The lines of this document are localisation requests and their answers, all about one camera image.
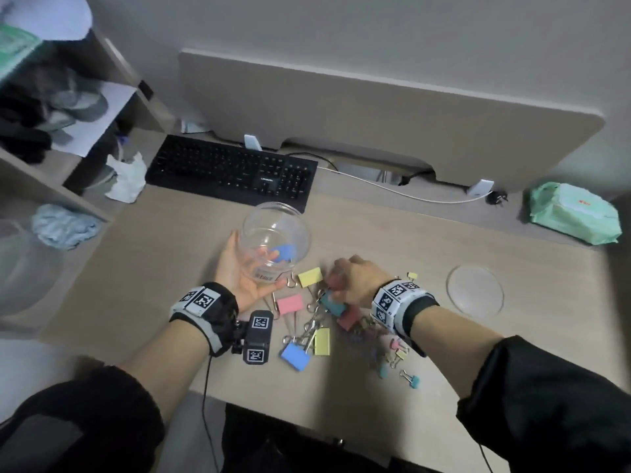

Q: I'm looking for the person's left hand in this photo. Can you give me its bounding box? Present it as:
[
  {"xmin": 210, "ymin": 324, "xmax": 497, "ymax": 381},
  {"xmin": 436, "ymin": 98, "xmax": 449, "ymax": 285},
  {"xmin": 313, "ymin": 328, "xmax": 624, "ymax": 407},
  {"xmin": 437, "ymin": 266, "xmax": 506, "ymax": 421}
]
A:
[{"xmin": 214, "ymin": 231, "xmax": 287, "ymax": 314}]

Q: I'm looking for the person's right hand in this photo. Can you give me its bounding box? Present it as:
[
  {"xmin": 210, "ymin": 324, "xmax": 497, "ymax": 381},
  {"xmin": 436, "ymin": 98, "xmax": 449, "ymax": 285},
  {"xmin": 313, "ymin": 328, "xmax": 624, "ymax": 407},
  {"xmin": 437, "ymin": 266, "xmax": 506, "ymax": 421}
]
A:
[{"xmin": 327, "ymin": 255, "xmax": 395, "ymax": 309}]

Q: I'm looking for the clear plastic jar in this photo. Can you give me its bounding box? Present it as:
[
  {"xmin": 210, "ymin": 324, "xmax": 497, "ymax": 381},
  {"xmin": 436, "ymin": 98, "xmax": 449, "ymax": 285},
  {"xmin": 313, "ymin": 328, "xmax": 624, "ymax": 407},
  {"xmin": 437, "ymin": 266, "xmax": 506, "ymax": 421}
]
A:
[{"xmin": 238, "ymin": 202, "xmax": 313, "ymax": 284}]

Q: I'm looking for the person's left forearm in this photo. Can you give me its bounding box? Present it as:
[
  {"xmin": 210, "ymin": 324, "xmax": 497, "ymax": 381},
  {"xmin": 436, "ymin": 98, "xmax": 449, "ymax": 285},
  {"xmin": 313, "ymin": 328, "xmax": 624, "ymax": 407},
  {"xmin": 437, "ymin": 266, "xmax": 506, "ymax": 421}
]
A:
[{"xmin": 0, "ymin": 317, "xmax": 211, "ymax": 473}]

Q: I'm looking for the person's right forearm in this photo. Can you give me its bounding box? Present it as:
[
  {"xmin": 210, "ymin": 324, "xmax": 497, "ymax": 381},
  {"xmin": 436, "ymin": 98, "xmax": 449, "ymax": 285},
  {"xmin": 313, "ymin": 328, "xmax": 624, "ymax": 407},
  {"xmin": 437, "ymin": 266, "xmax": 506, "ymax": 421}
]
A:
[{"xmin": 409, "ymin": 305, "xmax": 631, "ymax": 473}]

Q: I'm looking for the red binder clip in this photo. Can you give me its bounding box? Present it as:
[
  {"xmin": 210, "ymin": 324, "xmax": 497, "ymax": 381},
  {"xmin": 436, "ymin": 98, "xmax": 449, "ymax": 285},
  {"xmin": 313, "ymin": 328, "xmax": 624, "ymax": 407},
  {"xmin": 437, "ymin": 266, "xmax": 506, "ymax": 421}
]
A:
[{"xmin": 336, "ymin": 307, "xmax": 364, "ymax": 332}]

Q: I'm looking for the right wristband with markers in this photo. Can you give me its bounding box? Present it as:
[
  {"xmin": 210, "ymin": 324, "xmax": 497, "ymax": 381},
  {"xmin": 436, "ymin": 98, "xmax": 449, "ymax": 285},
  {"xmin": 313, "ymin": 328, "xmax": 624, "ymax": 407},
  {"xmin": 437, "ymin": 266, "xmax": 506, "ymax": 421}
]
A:
[{"xmin": 370, "ymin": 279, "xmax": 440, "ymax": 358}]

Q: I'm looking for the wristband with markers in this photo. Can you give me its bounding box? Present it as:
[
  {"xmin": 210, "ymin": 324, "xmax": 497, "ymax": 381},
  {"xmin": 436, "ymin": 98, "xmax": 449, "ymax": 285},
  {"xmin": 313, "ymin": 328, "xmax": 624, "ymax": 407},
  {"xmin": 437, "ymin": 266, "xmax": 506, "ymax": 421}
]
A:
[
  {"xmin": 370, "ymin": 279, "xmax": 440, "ymax": 358},
  {"xmin": 169, "ymin": 282, "xmax": 240, "ymax": 357}
]

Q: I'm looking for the left wristband with markers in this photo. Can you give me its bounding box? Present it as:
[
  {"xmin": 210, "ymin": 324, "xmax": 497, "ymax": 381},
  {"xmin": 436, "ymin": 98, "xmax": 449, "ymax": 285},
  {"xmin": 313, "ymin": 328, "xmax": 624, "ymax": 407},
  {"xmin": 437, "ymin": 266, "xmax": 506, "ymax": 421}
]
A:
[{"xmin": 169, "ymin": 282, "xmax": 240, "ymax": 357}]

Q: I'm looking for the black keyboard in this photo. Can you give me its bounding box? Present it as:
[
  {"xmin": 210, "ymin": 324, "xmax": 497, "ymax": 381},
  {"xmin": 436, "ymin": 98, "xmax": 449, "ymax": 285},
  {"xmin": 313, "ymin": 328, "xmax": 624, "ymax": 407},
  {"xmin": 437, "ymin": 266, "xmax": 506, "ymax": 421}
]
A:
[{"xmin": 145, "ymin": 134, "xmax": 319, "ymax": 214}]

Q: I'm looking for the crumpled white tissue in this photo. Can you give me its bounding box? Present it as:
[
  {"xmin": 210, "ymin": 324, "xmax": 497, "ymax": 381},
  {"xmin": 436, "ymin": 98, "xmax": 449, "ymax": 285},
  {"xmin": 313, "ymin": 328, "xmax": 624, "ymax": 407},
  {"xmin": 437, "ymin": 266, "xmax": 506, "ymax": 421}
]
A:
[{"xmin": 105, "ymin": 152, "xmax": 148, "ymax": 204}]

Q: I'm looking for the clear jar lid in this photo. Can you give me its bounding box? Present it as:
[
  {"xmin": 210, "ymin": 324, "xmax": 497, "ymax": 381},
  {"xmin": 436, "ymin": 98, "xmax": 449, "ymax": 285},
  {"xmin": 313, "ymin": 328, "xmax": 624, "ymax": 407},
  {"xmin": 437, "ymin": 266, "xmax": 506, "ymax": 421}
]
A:
[{"xmin": 446, "ymin": 264, "xmax": 505, "ymax": 320}]

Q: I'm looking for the beige desk divider panel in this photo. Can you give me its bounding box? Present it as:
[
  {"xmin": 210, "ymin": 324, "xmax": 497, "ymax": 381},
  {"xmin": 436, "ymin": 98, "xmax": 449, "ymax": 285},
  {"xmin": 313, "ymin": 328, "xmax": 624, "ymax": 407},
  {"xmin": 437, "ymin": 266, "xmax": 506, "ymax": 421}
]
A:
[{"xmin": 177, "ymin": 48, "xmax": 606, "ymax": 193}]

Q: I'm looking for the blue cloth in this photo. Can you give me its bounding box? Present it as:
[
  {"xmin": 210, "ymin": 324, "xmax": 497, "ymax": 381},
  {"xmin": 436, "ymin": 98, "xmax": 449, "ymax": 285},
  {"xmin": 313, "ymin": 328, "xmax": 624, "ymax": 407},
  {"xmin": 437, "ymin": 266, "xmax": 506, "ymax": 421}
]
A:
[{"xmin": 32, "ymin": 204, "xmax": 105, "ymax": 251}]

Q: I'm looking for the white paper sheet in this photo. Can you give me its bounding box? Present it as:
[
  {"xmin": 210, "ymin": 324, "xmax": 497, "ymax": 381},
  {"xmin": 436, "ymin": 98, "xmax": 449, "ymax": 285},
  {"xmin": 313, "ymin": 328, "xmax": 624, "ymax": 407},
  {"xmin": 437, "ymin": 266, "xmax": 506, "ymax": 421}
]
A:
[{"xmin": 51, "ymin": 80, "xmax": 137, "ymax": 158}]

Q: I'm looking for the grey cap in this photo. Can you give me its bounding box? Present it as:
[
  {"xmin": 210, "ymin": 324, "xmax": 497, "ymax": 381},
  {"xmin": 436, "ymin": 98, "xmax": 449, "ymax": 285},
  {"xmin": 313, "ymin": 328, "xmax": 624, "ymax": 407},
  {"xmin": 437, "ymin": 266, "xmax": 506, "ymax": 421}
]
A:
[{"xmin": 35, "ymin": 69, "xmax": 109, "ymax": 134}]

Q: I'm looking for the clear plastic bin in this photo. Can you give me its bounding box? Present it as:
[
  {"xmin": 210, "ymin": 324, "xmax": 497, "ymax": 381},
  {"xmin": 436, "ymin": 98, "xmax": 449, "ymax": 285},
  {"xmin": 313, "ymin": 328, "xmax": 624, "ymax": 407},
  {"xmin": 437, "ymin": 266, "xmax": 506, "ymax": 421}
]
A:
[{"xmin": 0, "ymin": 217, "xmax": 66, "ymax": 336}]

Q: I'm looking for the wooden shelf unit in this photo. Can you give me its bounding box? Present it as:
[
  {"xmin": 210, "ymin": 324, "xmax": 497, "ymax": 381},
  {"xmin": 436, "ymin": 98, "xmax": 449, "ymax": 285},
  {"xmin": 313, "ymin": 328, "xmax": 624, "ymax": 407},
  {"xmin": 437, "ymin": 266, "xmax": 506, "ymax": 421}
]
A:
[{"xmin": 0, "ymin": 24, "xmax": 176, "ymax": 227}]

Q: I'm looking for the black clothing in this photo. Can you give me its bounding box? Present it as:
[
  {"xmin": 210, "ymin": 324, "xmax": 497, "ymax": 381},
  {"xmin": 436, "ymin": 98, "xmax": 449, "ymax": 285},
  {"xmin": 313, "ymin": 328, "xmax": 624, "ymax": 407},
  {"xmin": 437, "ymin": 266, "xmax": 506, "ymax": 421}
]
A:
[{"xmin": 0, "ymin": 91, "xmax": 54, "ymax": 166}]

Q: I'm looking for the green wet wipes pack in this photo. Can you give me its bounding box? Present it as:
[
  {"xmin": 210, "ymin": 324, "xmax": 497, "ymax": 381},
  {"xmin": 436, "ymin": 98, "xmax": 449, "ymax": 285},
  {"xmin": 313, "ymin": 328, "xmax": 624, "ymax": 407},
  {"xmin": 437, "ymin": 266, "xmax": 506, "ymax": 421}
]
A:
[{"xmin": 528, "ymin": 181, "xmax": 623, "ymax": 246}]

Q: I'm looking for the green packet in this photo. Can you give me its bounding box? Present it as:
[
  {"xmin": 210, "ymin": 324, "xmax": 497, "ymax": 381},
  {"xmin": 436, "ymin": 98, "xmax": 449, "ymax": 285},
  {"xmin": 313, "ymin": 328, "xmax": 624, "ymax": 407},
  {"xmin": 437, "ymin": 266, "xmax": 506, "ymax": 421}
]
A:
[{"xmin": 0, "ymin": 23, "xmax": 43, "ymax": 83}]

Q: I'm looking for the black wrist camera with markers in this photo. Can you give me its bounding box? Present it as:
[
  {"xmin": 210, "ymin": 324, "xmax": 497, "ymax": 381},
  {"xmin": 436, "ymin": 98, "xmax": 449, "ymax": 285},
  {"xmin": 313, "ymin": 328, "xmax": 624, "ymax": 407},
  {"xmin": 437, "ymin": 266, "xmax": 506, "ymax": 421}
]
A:
[{"xmin": 231, "ymin": 310, "xmax": 275, "ymax": 365}]

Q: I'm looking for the white cable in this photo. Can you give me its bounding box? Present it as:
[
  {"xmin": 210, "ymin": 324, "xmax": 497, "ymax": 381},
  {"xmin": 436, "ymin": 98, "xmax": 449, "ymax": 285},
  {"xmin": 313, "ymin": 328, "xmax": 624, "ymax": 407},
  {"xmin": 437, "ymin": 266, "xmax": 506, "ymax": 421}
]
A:
[{"xmin": 315, "ymin": 165, "xmax": 490, "ymax": 205}]

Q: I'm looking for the black camera cable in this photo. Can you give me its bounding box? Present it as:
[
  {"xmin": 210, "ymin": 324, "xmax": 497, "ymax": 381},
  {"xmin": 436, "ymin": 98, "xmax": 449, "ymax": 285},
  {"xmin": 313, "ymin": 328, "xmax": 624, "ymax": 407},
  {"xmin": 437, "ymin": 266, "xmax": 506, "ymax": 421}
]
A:
[{"xmin": 201, "ymin": 354, "xmax": 221, "ymax": 473}]

